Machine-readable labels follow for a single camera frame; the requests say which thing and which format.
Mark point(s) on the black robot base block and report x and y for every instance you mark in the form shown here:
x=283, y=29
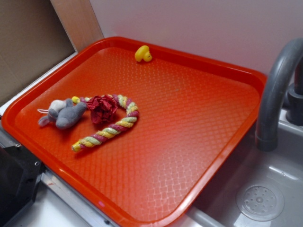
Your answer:
x=20, y=175

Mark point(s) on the crumpled red paper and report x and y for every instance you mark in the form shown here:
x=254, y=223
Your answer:
x=102, y=109

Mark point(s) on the orange plastic tray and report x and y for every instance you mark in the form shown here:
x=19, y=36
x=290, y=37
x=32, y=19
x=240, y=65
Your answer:
x=193, y=111

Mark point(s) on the yellow rubber duck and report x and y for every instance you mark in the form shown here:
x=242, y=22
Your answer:
x=143, y=54

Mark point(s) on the grey plush mouse toy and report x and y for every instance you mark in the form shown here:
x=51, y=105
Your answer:
x=63, y=113

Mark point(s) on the grey sink faucet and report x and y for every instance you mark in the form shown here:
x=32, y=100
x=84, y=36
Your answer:
x=280, y=78

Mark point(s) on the grey plastic sink basin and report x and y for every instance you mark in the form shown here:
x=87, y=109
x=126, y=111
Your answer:
x=283, y=167

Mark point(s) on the brown cardboard panel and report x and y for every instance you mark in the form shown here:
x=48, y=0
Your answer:
x=32, y=41

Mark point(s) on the round sink drain cover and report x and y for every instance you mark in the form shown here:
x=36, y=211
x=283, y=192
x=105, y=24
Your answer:
x=260, y=201

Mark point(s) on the twisted multicolour rope toy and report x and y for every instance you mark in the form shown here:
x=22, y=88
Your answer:
x=113, y=129

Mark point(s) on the dark faucet handle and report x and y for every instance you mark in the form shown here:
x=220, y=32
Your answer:
x=295, y=97

